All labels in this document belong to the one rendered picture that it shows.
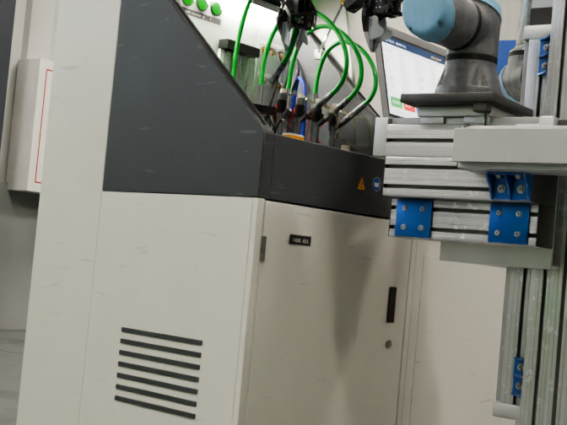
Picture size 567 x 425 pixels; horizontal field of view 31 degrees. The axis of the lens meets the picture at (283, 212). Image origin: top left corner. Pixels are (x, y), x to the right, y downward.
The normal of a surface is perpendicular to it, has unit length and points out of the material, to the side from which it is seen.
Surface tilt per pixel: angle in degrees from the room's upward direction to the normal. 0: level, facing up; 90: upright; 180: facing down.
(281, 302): 90
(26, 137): 90
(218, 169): 90
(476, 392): 90
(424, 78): 76
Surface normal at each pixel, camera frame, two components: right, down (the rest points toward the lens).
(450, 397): 0.76, 0.04
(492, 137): -0.58, -0.09
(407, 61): 0.76, -0.20
